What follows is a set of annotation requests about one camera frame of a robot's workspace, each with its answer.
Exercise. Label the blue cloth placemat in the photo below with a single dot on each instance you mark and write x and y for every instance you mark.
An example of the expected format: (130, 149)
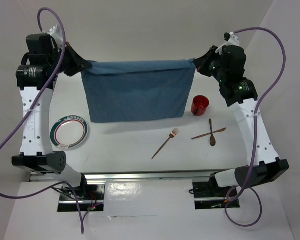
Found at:
(137, 91)

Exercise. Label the aluminium front rail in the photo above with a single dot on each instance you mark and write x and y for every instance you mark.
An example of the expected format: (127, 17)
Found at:
(93, 178)

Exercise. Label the copper knife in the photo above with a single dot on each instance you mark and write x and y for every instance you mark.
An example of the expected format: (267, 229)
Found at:
(207, 134)

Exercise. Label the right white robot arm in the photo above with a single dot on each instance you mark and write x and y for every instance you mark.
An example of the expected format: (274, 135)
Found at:
(264, 164)

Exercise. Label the copper fork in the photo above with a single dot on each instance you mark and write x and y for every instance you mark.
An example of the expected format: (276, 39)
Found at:
(171, 136)

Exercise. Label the white plate green red rim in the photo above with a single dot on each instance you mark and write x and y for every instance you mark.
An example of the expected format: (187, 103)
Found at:
(69, 132)

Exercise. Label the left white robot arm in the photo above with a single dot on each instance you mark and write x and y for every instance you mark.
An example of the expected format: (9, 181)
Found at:
(36, 152)

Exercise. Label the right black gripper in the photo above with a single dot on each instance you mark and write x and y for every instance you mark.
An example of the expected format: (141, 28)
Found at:
(201, 63)

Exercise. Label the red mug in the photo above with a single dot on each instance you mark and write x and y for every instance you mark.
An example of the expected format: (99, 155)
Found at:
(199, 105)

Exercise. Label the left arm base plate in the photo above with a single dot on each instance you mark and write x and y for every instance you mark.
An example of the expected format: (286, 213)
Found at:
(91, 200)

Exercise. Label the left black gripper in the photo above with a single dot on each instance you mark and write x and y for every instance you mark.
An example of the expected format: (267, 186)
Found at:
(78, 64)

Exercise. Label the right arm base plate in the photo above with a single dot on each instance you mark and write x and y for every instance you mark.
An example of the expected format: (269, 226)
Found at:
(206, 198)

